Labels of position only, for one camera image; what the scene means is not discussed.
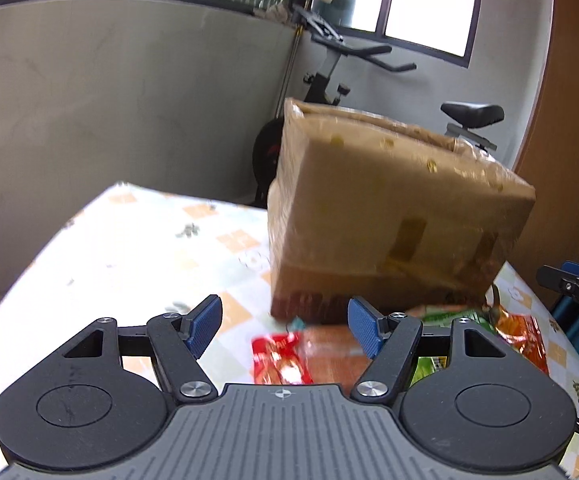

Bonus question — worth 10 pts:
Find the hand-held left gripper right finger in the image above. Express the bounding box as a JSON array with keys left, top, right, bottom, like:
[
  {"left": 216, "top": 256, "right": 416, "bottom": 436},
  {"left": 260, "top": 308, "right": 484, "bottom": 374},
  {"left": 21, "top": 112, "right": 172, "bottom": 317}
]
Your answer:
[{"left": 347, "top": 297, "right": 516, "bottom": 403}]

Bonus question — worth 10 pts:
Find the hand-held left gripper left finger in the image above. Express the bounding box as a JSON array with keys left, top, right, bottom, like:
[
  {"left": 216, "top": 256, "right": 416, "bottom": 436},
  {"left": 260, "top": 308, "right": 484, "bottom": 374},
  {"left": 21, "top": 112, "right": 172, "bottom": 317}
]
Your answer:
[{"left": 62, "top": 294, "right": 224, "bottom": 404}]

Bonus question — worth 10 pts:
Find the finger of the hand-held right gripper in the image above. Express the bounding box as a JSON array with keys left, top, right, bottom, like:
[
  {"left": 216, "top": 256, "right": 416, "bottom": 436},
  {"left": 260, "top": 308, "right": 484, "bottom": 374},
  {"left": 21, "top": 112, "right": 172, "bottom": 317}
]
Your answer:
[{"left": 536, "top": 260, "right": 579, "bottom": 319}]

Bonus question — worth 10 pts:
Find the red snack packet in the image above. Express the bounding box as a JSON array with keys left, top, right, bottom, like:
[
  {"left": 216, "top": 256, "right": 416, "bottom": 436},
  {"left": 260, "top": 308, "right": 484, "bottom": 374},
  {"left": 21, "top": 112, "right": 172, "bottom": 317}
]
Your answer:
[{"left": 251, "top": 326, "right": 375, "bottom": 386}]

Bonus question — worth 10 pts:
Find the taped cardboard box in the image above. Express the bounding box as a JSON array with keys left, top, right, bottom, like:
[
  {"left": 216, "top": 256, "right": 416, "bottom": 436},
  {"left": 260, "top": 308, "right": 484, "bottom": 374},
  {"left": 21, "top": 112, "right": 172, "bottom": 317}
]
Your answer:
[{"left": 268, "top": 98, "right": 537, "bottom": 326}]

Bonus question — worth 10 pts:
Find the orange snack packet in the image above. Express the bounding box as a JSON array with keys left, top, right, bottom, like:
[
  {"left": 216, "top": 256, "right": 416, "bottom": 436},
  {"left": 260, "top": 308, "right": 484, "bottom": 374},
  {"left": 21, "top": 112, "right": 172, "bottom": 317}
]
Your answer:
[{"left": 493, "top": 302, "right": 551, "bottom": 377}]

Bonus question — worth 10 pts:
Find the green snack packet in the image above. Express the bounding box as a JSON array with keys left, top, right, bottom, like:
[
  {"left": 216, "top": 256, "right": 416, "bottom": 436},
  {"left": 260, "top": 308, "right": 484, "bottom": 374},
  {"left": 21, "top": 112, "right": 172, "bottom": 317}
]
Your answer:
[{"left": 408, "top": 304, "right": 500, "bottom": 387}]

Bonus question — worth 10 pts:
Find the checkered floral tablecloth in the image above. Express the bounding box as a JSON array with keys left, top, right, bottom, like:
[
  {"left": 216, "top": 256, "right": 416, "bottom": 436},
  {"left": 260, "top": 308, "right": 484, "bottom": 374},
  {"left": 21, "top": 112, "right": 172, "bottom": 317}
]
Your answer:
[{"left": 0, "top": 182, "right": 579, "bottom": 480}]

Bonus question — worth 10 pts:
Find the wooden panel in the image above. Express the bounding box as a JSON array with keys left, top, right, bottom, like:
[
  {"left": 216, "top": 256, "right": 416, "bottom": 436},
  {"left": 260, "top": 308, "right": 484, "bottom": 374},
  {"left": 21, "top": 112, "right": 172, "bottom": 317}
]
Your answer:
[{"left": 511, "top": 0, "right": 579, "bottom": 312}]

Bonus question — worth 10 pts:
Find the black exercise bike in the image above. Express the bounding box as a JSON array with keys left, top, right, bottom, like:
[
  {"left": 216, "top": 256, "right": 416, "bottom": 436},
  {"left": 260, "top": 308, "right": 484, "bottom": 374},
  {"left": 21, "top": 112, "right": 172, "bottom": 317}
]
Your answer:
[{"left": 252, "top": 2, "right": 505, "bottom": 208}]

